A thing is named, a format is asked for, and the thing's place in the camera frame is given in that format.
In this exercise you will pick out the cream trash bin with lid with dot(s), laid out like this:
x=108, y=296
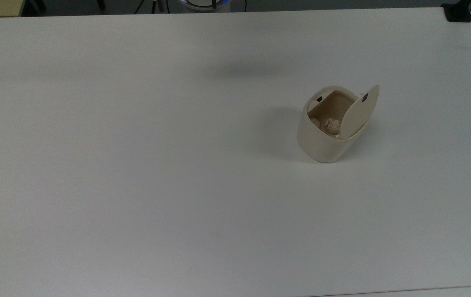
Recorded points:
x=322, y=144

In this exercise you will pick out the black table clamp block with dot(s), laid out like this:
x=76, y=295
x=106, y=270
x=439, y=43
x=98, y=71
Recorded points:
x=458, y=12

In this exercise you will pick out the crumpled paper ball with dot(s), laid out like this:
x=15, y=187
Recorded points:
x=333, y=126

